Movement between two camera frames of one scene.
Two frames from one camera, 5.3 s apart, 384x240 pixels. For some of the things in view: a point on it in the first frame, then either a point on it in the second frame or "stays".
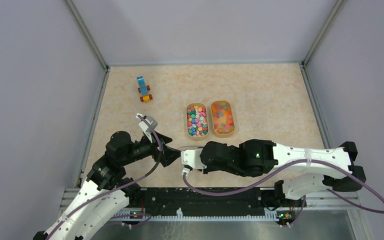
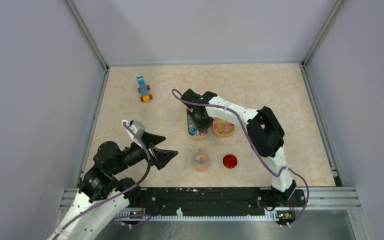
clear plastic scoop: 190,147 → 210,133
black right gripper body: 235,170 → 202,122
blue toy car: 143,89 stays
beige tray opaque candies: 197,120 stays
